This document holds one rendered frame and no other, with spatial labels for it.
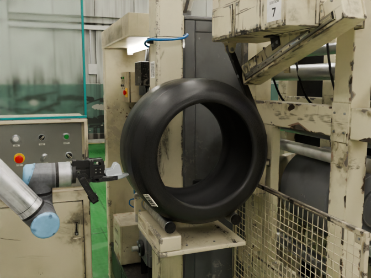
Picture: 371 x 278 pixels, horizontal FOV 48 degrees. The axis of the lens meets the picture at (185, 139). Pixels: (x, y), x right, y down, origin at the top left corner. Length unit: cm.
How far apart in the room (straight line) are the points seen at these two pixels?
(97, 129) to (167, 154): 892
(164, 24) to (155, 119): 57
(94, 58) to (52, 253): 881
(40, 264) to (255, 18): 160
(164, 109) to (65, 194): 92
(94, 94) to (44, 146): 856
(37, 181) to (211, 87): 71
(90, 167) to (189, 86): 47
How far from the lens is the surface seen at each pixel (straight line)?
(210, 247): 170
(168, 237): 162
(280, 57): 169
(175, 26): 192
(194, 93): 152
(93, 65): 1074
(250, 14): 164
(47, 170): 153
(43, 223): 142
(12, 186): 139
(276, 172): 213
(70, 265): 234
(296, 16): 146
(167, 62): 190
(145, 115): 150
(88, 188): 157
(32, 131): 220
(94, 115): 1076
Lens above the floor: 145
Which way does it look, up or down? 8 degrees down
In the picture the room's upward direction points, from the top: straight up
